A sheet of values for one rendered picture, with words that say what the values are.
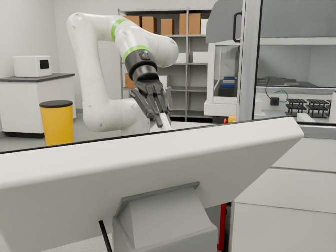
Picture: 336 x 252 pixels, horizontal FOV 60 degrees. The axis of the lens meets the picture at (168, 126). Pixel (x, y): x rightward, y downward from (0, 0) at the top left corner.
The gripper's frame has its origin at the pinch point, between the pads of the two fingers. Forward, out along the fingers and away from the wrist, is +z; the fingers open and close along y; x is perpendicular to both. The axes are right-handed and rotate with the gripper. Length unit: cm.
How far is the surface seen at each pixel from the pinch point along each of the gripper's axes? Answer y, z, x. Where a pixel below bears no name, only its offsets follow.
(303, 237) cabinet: 48, 34, 27
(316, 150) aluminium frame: 48, 14, 2
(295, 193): 44, 22, 16
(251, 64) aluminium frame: 30.6, -12.6, -9.8
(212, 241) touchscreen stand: -5.7, 32.8, -11.1
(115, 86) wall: 122, -365, 367
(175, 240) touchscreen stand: -12.6, 31.3, -12.5
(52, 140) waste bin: -15, -184, 271
